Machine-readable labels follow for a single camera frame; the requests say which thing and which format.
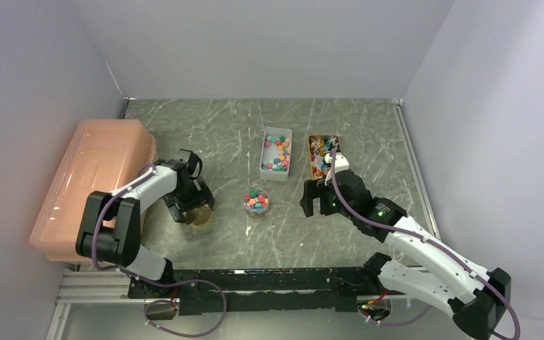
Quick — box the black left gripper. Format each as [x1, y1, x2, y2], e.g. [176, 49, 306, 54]
[163, 176, 214, 224]

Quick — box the gold round lid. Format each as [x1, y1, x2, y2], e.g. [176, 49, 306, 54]
[184, 205, 212, 228]

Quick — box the clear plastic cup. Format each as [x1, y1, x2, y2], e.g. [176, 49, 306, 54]
[243, 188, 270, 217]

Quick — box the white tin of pastel candies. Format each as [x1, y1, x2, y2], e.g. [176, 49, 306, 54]
[259, 127, 293, 182]

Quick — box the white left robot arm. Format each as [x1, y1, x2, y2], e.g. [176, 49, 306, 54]
[75, 149, 215, 298]

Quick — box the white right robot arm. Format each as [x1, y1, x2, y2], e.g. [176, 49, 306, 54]
[300, 170, 511, 339]

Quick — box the gold tin of lollipops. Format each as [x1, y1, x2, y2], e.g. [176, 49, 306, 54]
[307, 135, 341, 180]

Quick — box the orange translucent storage box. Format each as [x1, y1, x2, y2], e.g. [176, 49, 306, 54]
[30, 120, 158, 264]

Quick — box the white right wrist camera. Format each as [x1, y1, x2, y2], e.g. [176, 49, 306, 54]
[324, 150, 350, 182]

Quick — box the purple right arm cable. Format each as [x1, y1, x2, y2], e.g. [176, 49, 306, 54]
[328, 149, 521, 340]

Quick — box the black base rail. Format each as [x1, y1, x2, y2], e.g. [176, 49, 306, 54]
[127, 267, 388, 316]

